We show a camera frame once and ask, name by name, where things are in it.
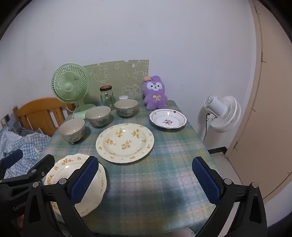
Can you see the white standing fan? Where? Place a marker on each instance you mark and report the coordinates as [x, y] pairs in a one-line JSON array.
[[224, 114]]

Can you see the scalloped yellow floral plate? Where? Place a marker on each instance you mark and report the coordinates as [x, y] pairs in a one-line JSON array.
[[63, 164]]

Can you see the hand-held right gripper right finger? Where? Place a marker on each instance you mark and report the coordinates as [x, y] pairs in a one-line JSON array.
[[205, 182]]

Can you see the glass jar with red lid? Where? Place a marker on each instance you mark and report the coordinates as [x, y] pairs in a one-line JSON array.
[[107, 98]]

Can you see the purple plush bunny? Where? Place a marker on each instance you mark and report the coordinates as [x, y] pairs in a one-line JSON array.
[[155, 100]]

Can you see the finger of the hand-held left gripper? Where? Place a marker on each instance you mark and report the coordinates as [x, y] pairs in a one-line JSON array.
[[13, 157], [45, 163]]

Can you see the small white lidded container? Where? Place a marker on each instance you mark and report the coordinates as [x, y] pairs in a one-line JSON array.
[[123, 98]]

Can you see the green animal print mat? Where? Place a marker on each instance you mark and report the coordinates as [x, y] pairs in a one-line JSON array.
[[114, 73]]

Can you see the blue checked blanket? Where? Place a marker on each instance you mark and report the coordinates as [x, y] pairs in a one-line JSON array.
[[29, 145]]

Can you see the white red floral plate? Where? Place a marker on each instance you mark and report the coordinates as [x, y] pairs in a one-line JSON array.
[[167, 118]]

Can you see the large round yellow floral plate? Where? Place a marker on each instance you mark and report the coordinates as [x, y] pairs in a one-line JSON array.
[[124, 143]]

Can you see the grey floral ceramic bowl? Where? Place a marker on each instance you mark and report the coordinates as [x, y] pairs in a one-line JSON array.
[[71, 131], [98, 116], [126, 108]]

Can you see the green plaid tablecloth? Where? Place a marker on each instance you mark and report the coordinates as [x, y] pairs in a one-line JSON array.
[[148, 182]]

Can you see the green desk fan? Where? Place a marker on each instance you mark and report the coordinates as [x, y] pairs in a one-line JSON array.
[[68, 85]]

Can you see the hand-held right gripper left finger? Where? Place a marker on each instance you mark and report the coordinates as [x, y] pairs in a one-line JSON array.
[[84, 181]]

